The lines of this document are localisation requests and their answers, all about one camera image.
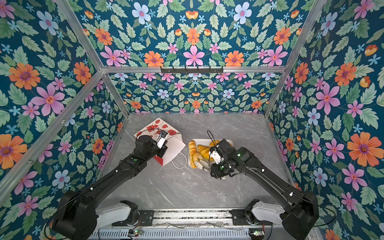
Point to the round yellow fluted bread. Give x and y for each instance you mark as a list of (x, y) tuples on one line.
[(213, 143)]

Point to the black hook rail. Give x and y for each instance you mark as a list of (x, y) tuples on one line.
[(191, 70)]

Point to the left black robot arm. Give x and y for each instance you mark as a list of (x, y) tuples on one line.
[(79, 214)]

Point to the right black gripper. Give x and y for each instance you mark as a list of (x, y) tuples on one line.
[(216, 174)]

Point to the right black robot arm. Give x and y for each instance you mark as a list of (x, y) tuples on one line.
[(286, 195)]

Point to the white slotted cable duct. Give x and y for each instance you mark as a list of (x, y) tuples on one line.
[(170, 234)]

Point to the white rectangular tray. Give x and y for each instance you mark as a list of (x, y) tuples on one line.
[(204, 142)]

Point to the red white paper bag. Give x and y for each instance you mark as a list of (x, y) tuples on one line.
[(175, 142)]

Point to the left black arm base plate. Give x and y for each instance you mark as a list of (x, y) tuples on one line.
[(143, 218)]

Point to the long ridged horn bread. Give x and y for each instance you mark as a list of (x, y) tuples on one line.
[(192, 149)]

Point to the striped yellow bread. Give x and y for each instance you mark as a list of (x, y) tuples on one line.
[(204, 151)]

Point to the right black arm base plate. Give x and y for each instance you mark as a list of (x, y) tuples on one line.
[(241, 217)]

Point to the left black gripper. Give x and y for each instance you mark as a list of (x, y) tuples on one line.
[(162, 149)]

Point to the pale ring donut bread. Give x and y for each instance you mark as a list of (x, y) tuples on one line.
[(196, 157)]

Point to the aluminium front rail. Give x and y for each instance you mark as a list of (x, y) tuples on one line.
[(192, 216)]

